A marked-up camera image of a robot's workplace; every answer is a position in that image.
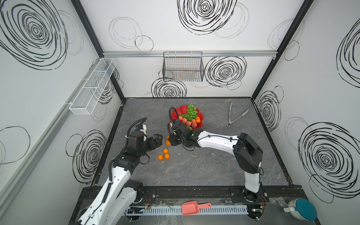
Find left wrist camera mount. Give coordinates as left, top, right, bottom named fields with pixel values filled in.
left=139, top=124, right=147, bottom=140

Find green grape bunch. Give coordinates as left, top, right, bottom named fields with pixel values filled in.
left=181, top=105, right=198, bottom=121

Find pink plastic scoop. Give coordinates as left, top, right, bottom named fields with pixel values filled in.
left=181, top=201, right=212, bottom=215

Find black wire basket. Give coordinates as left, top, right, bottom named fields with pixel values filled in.
left=162, top=51, right=205, bottom=82

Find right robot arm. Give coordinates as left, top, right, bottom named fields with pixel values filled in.
left=167, top=121, right=263, bottom=203

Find metal tongs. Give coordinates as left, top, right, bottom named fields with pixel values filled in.
left=227, top=102, right=250, bottom=128

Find red flower-shaped bowl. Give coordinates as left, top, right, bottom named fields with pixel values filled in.
left=171, top=104, right=204, bottom=130

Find teal and white container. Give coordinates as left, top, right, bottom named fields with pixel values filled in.
left=283, top=198, right=317, bottom=221

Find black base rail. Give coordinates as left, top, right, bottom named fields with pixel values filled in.
left=81, top=185, right=307, bottom=203

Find white slotted cable duct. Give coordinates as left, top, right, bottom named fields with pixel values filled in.
left=125, top=205, right=248, bottom=216

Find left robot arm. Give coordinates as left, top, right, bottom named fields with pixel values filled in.
left=75, top=130, right=163, bottom=225

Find black corrugated cable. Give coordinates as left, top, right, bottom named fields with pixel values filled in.
left=168, top=106, right=182, bottom=133

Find white mesh wall shelf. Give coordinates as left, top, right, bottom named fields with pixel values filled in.
left=69, top=58, right=116, bottom=115

